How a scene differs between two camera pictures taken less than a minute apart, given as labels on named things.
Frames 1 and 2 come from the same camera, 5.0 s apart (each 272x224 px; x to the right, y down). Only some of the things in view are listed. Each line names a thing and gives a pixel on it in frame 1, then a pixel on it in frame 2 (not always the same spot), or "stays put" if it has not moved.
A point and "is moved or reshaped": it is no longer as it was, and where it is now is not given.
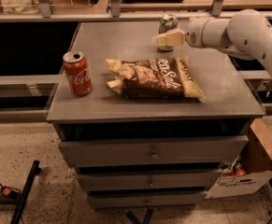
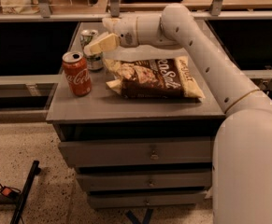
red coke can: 78,74 stays put
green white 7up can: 168,22 is moved or reshaped
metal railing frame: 47,13 stays put
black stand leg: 35,171 stays put
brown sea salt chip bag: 169,77 stays put
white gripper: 195,35 → 126,30
